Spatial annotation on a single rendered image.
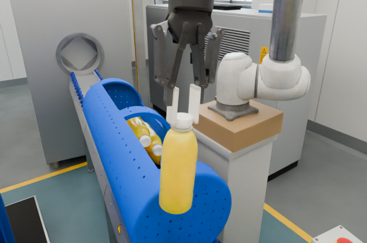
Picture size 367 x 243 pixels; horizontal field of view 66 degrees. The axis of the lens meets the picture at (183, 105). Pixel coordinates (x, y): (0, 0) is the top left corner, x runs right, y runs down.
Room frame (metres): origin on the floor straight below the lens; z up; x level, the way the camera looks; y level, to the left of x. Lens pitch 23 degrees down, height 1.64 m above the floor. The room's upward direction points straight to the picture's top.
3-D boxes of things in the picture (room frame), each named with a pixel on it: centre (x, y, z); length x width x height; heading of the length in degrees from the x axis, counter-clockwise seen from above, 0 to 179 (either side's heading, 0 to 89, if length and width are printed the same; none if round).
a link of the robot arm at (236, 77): (1.24, -0.24, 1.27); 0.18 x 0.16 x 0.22; 73
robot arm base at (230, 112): (1.26, -0.23, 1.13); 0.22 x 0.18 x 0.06; 30
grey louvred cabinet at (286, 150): (3.10, -0.32, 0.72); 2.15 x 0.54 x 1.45; 35
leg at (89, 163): (2.28, 0.90, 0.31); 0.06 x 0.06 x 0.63; 26
